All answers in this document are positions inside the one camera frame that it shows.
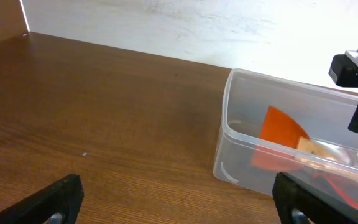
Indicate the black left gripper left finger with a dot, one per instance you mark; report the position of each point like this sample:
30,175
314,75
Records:
59,202

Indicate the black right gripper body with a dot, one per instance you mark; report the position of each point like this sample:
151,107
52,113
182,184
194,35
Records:
343,71

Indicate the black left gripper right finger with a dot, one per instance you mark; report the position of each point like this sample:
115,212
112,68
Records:
298,202

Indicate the red handled cutting pliers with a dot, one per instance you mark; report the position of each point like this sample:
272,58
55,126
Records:
339,187

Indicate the clear plastic container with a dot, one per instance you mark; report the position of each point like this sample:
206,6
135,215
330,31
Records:
324,114

